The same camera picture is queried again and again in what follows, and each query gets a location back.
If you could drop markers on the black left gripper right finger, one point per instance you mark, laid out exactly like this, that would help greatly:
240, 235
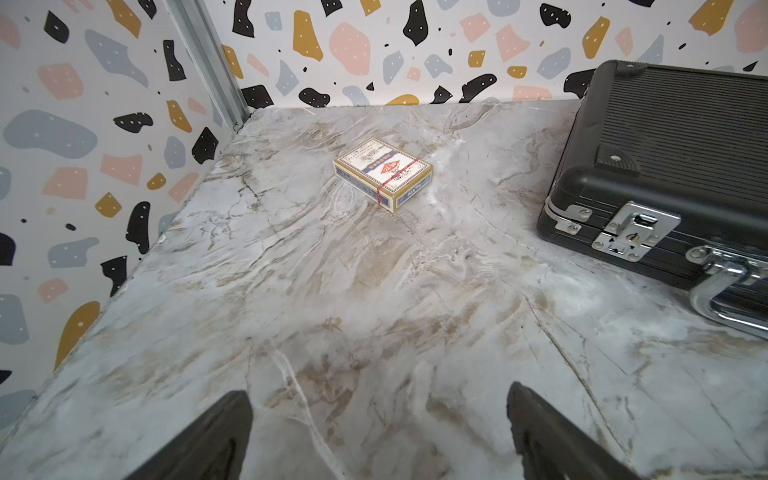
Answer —
551, 446

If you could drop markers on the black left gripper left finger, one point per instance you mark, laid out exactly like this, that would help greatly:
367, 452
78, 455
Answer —
212, 447

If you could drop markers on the black hard carrying case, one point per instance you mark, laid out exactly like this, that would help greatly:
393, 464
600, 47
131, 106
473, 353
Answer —
664, 173

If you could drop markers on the playing card box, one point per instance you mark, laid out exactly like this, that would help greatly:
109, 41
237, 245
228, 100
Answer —
383, 173

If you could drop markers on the aluminium corner post left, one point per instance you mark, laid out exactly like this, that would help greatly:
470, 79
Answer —
201, 39

